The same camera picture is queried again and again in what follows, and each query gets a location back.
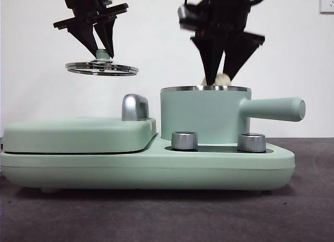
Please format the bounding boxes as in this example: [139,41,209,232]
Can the silver control knob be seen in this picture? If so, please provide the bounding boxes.
[171,131,198,151]
[237,133,267,152]

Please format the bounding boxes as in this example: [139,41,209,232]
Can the white wall socket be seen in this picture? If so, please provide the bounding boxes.
[320,0,334,14]

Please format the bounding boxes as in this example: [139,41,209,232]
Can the green pot with handle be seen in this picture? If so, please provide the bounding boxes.
[159,85,306,147]

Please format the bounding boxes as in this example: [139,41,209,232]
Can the green breakfast machine base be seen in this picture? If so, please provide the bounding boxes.
[0,134,296,195]

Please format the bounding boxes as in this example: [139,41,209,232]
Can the smooth white steamed bun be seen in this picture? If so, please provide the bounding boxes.
[200,72,232,86]

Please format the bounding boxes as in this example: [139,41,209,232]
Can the green griddle lid silver handle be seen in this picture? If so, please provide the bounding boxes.
[3,94,158,154]

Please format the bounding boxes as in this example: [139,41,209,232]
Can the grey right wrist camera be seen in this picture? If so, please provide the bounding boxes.
[177,4,211,31]

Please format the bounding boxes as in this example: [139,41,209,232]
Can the glass lid green knob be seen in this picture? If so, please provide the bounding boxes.
[65,49,138,77]

